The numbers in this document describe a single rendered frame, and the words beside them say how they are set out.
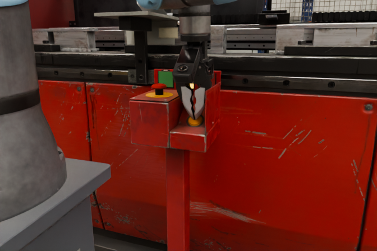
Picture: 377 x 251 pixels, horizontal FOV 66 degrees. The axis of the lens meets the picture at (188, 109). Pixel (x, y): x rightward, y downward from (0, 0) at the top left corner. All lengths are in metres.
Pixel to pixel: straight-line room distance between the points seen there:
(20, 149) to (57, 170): 0.05
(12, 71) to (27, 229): 0.13
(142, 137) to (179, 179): 0.16
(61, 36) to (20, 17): 1.07
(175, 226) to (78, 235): 0.56
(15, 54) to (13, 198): 0.12
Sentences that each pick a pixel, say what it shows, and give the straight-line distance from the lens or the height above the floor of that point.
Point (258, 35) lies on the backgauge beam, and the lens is 1.28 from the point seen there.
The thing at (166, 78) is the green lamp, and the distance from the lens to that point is 0.85.
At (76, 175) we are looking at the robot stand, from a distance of 0.35.
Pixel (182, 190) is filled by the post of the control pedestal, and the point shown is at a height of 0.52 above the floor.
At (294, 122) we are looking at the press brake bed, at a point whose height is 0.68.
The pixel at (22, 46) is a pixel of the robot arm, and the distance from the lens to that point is 0.30.
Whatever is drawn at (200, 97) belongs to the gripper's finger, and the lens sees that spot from 0.72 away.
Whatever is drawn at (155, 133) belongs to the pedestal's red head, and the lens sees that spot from 0.73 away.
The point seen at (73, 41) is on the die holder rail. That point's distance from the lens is 1.34.
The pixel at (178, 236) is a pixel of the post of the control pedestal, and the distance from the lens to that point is 0.91.
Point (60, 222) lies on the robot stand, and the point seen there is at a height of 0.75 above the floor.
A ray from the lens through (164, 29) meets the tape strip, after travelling 1.11.
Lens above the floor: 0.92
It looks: 13 degrees down
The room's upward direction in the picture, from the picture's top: straight up
